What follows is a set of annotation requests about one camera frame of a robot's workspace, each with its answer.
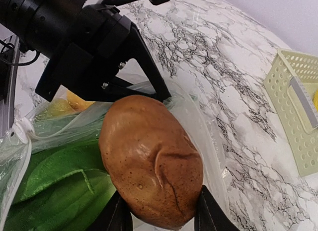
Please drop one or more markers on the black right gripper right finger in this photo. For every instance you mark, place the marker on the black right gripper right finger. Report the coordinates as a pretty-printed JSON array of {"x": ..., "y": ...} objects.
[{"x": 209, "y": 216}]

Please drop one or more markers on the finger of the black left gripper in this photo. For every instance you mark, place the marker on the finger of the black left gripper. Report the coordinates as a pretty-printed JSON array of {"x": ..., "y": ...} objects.
[
  {"x": 136, "y": 49},
  {"x": 119, "y": 88}
]

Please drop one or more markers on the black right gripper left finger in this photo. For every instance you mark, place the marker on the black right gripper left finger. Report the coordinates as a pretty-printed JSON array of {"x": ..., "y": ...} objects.
[{"x": 115, "y": 216}]

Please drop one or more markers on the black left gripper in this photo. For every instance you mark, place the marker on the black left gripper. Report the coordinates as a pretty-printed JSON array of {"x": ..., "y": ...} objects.
[{"x": 85, "y": 44}]

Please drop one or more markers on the brown fake potato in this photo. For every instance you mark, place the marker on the brown fake potato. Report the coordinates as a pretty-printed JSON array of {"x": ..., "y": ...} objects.
[{"x": 151, "y": 161}]

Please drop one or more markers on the clear zip top bag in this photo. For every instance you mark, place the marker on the clear zip top bag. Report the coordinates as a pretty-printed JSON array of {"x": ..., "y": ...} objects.
[{"x": 27, "y": 138}]

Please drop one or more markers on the yellow fake lemon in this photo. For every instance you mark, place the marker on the yellow fake lemon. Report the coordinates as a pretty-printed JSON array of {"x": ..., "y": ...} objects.
[{"x": 315, "y": 100}]

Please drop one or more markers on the green fake leafy vegetable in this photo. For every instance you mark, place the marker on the green fake leafy vegetable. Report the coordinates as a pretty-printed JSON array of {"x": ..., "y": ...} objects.
[{"x": 64, "y": 189}]

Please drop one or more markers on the pale green perforated basket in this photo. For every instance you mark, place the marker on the pale green perforated basket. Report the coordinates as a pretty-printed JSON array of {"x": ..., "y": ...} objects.
[{"x": 291, "y": 84}]

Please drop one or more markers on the aluminium front rail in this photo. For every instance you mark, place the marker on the aluminium front rail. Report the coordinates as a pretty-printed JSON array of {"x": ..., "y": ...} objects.
[{"x": 7, "y": 82}]

